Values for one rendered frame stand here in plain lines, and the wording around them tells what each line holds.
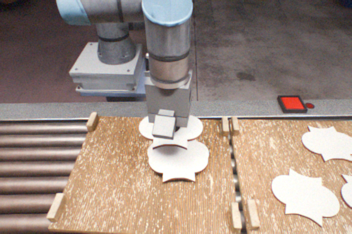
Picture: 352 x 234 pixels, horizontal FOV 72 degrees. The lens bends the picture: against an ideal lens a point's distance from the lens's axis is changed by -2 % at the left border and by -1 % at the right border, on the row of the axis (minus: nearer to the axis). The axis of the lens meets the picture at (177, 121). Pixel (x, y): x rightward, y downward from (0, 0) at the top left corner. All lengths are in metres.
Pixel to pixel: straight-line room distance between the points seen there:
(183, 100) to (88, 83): 0.58
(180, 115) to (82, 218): 0.31
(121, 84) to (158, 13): 0.60
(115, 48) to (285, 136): 0.65
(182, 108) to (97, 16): 0.23
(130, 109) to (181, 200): 0.38
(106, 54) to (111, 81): 0.10
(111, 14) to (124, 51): 0.49
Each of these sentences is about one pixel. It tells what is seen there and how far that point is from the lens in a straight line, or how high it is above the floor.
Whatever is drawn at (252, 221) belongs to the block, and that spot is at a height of 0.96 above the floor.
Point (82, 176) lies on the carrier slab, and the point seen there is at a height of 0.94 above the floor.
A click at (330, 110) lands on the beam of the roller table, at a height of 0.91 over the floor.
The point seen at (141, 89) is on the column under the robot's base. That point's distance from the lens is 0.98.
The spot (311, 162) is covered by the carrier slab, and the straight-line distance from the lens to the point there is 0.73.
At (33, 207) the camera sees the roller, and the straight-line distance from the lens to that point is 0.70.
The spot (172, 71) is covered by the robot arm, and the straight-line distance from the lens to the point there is 0.43.
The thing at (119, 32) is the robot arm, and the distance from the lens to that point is 0.94.
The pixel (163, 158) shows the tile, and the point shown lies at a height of 0.96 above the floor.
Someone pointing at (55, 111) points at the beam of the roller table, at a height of 0.92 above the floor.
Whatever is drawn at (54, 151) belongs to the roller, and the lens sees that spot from 0.77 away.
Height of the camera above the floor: 1.46
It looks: 45 degrees down
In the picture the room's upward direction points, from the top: straight up
